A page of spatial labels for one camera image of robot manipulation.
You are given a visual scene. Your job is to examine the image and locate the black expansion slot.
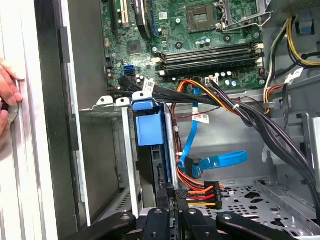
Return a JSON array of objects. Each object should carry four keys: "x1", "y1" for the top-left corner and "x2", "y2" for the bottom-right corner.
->
[{"x1": 109, "y1": 0, "x2": 120, "y2": 41}]

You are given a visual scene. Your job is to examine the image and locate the grey optical drive cage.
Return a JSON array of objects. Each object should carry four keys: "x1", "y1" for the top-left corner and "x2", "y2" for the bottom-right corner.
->
[{"x1": 259, "y1": 72, "x2": 320, "y2": 218}]

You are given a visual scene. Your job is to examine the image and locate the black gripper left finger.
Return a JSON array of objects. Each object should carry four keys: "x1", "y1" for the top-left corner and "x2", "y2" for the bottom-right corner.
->
[{"x1": 63, "y1": 185, "x2": 176, "y2": 240}]

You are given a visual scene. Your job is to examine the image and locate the CPU socket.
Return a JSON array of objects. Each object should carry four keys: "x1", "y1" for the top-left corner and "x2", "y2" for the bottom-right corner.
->
[{"x1": 185, "y1": 3, "x2": 217, "y2": 34}]

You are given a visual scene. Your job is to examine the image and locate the blue flat data wire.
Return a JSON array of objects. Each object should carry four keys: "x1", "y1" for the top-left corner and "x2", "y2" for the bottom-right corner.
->
[{"x1": 178, "y1": 82, "x2": 249, "y2": 180}]

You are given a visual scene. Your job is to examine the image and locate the metal disk bay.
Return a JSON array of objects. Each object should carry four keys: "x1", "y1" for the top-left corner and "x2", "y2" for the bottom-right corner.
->
[{"x1": 78, "y1": 91, "x2": 176, "y2": 226}]

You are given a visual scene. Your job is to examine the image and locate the black graphics card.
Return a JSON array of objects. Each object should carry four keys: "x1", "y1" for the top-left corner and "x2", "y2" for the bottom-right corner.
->
[{"x1": 133, "y1": 0, "x2": 154, "y2": 40}]

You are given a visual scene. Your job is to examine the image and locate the blue plastic clip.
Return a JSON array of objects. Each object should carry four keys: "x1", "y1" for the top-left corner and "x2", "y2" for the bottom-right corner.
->
[{"x1": 298, "y1": 14, "x2": 314, "y2": 35}]

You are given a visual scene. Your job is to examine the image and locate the black PC case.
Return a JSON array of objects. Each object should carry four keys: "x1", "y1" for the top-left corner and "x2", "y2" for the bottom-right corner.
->
[{"x1": 33, "y1": 0, "x2": 320, "y2": 240}]

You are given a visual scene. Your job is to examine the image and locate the metal locking lever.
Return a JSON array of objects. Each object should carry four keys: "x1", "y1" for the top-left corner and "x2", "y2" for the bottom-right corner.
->
[{"x1": 222, "y1": 11, "x2": 273, "y2": 33}]

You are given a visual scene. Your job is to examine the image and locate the grey white wire bundle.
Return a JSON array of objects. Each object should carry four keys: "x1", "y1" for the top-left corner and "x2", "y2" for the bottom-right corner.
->
[{"x1": 263, "y1": 21, "x2": 293, "y2": 106}]

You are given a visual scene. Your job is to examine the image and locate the green motherboard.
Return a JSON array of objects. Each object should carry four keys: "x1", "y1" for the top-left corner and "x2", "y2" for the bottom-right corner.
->
[{"x1": 101, "y1": 0, "x2": 267, "y2": 92}]

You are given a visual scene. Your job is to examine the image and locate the black RAM slot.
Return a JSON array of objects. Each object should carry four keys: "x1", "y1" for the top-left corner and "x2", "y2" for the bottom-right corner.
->
[
  {"x1": 162, "y1": 49, "x2": 265, "y2": 62},
  {"x1": 159, "y1": 44, "x2": 263, "y2": 57},
  {"x1": 156, "y1": 62, "x2": 266, "y2": 77},
  {"x1": 153, "y1": 56, "x2": 265, "y2": 68}
]

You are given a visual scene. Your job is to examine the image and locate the small round black tool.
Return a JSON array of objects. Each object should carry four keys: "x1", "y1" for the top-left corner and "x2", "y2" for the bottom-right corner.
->
[{"x1": 0, "y1": 96, "x2": 20, "y2": 125}]

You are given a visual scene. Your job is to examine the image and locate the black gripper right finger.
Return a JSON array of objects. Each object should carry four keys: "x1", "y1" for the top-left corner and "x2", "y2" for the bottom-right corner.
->
[{"x1": 175, "y1": 188, "x2": 297, "y2": 240}]

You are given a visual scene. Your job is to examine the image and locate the grey power supply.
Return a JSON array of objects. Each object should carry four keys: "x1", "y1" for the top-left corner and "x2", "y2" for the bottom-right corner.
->
[{"x1": 264, "y1": 0, "x2": 320, "y2": 16}]

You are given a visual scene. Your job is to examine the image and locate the white expansion slot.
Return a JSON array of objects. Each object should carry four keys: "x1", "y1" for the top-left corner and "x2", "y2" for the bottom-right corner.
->
[{"x1": 119, "y1": 0, "x2": 131, "y2": 28}]

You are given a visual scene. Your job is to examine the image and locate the hard disk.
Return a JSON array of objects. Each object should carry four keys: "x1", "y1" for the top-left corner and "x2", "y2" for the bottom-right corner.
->
[{"x1": 132, "y1": 98, "x2": 178, "y2": 213}]

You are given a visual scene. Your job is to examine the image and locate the yellow black wire bundle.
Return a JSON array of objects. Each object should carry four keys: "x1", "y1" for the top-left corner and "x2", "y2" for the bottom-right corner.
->
[{"x1": 286, "y1": 14, "x2": 320, "y2": 67}]

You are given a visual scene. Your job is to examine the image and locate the person's left hand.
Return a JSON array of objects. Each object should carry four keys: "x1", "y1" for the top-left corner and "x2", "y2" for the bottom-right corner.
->
[{"x1": 0, "y1": 57, "x2": 26, "y2": 106}]

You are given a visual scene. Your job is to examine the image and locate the person's right hand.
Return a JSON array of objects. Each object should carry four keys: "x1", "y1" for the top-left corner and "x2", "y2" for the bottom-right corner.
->
[{"x1": 0, "y1": 109, "x2": 13, "y2": 152}]

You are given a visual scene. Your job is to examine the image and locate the black orange wire bundle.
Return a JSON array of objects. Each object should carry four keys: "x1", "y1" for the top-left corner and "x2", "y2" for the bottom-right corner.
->
[{"x1": 107, "y1": 76, "x2": 320, "y2": 201}]

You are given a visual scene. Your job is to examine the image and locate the orange red power wire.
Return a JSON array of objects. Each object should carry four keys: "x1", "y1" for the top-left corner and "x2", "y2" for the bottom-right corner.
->
[{"x1": 174, "y1": 159, "x2": 225, "y2": 211}]

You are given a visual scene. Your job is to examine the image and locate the metal socket cover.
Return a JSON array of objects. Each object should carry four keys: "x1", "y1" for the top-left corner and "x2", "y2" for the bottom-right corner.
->
[{"x1": 217, "y1": 0, "x2": 261, "y2": 32}]

